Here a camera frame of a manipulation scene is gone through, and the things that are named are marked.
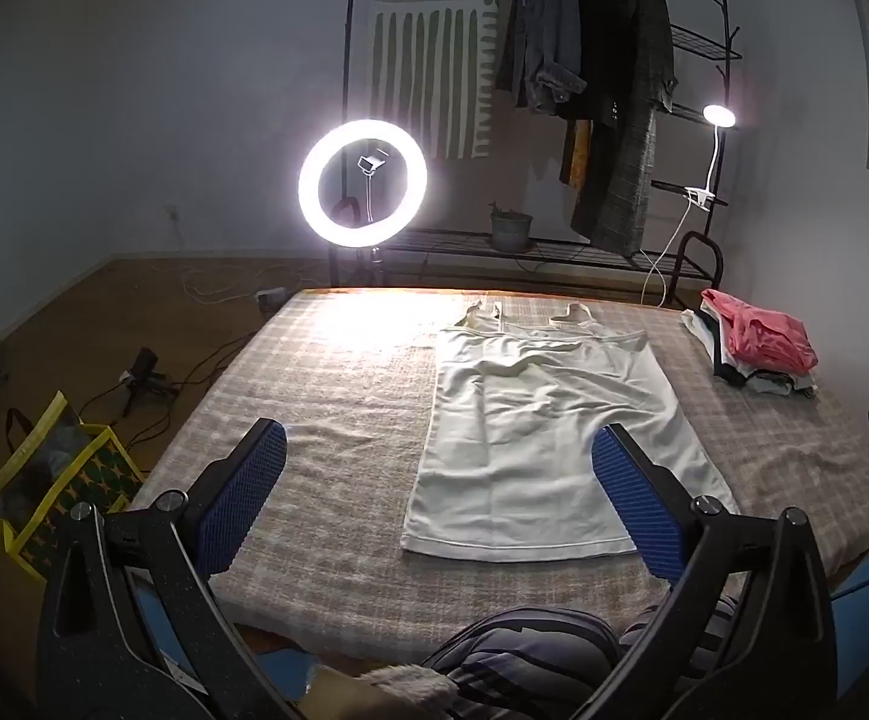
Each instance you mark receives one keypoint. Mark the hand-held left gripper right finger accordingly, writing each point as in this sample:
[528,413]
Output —
[641,510]

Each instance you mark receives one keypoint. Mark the green striped wall hanging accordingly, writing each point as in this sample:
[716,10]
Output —
[434,52]

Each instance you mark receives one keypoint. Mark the black folded garment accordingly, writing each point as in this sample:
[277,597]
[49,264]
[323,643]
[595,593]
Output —
[731,375]

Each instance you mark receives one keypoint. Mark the black metal clothes rack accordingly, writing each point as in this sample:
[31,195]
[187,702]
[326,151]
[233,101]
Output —
[704,54]

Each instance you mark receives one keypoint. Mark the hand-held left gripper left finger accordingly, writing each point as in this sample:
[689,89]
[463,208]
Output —
[247,495]

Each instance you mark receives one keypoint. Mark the person's cream fleece jacket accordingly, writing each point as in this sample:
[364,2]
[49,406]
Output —
[397,694]

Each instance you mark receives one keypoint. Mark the beige plaid blanket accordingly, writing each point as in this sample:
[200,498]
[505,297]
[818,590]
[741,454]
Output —
[329,390]

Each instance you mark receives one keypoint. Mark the yellow garment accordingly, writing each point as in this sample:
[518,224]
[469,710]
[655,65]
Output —
[577,154]

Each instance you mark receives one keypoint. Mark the white tank top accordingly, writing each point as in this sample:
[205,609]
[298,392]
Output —
[547,420]

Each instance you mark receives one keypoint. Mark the denim jacket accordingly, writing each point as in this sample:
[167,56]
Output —
[543,22]

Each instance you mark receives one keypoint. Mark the yellow green patterned bag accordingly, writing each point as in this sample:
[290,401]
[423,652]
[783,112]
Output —
[89,480]

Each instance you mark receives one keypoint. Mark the potted plant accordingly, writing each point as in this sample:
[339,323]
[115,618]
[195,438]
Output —
[511,231]

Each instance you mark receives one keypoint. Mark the grey plaid coat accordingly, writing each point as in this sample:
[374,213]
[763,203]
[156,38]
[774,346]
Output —
[641,90]

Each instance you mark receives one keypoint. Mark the white clip lamp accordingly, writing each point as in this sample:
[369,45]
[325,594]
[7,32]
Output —
[719,115]

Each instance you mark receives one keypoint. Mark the person's striped pants leg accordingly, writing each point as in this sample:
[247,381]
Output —
[524,652]

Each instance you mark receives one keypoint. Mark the small black tripod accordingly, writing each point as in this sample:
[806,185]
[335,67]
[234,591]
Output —
[143,375]

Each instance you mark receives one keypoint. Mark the black coat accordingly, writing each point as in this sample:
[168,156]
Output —
[596,30]

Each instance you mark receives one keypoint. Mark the phone holder clamp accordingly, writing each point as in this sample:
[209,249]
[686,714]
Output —
[369,163]

